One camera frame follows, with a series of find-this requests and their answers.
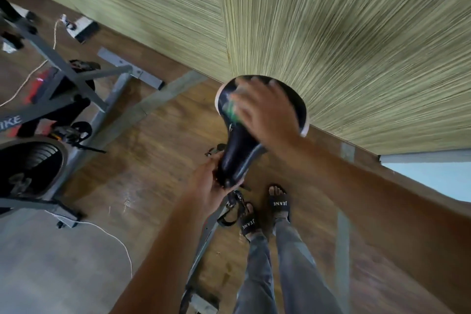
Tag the red and grey spin bike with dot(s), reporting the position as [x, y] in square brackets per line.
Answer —
[243, 144]
[44, 104]

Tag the person's left forearm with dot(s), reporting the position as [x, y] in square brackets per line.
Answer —
[165, 266]

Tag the person's left hand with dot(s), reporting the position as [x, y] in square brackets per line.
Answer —
[206, 189]

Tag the white power socket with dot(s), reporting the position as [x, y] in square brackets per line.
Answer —
[68, 21]

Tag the person's right forearm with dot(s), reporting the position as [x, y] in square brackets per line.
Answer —
[390, 214]

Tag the black sandal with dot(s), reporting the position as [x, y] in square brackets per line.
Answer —
[278, 205]
[250, 222]

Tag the person's right hand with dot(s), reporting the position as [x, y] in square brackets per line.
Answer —
[269, 115]

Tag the green checkered cleaning cloth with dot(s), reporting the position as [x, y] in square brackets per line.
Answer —
[229, 110]

